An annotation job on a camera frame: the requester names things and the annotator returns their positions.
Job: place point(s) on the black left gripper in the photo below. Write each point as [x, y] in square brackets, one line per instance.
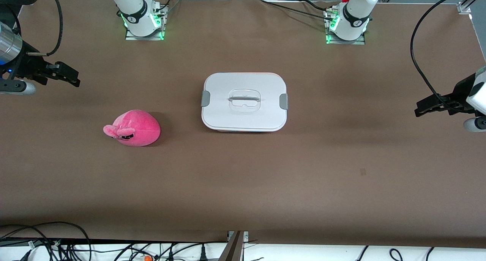
[456, 95]

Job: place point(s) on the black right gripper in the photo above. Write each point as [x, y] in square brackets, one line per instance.
[26, 65]

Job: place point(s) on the pink plush toy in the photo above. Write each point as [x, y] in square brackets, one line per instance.
[140, 128]

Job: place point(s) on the white box lid grey clips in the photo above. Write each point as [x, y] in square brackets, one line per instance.
[243, 113]

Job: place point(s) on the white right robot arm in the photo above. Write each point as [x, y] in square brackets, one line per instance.
[134, 10]

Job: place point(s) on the pink plastic box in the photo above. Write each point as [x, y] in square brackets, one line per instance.
[243, 131]

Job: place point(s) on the brown table mat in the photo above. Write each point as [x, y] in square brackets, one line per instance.
[243, 185]

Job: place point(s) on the black power plug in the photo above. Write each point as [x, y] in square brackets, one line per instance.
[203, 255]

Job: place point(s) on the aluminium profile beam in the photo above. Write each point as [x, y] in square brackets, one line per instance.
[235, 249]

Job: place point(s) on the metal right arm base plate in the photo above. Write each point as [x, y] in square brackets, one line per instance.
[131, 36]

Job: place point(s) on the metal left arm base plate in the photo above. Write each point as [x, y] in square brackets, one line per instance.
[360, 41]

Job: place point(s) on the aluminium corner bracket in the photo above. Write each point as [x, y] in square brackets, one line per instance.
[464, 7]

